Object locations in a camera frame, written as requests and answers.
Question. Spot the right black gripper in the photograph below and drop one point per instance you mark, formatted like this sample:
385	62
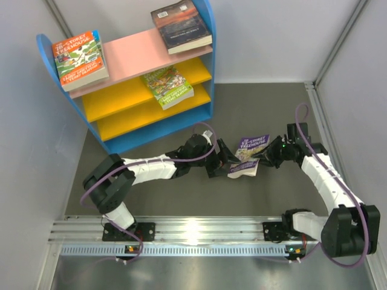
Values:
269	151

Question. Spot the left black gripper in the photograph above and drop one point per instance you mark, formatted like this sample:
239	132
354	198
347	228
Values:
225	156

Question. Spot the purple 52-storey treehouse book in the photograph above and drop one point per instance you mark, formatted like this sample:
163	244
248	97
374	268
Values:
248	165

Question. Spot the lime 65-storey treehouse book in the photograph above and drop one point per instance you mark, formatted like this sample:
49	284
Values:
168	86

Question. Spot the dark two cities book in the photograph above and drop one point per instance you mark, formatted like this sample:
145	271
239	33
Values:
181	27

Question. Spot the orange 78-storey treehouse book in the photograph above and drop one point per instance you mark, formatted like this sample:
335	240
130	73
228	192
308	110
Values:
78	62

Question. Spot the light blue 26-storey book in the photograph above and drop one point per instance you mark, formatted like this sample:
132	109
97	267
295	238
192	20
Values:
98	41

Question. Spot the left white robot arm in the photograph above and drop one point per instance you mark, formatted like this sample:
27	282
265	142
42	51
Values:
109	183

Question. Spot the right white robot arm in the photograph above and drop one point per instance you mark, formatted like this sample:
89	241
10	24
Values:
350	227

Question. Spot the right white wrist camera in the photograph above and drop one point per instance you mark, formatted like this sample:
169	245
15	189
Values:
286	140

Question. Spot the aluminium mounting rail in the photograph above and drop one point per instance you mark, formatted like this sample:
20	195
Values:
176	230

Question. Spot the perforated cable tray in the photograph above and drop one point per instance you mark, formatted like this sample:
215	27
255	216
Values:
151	250

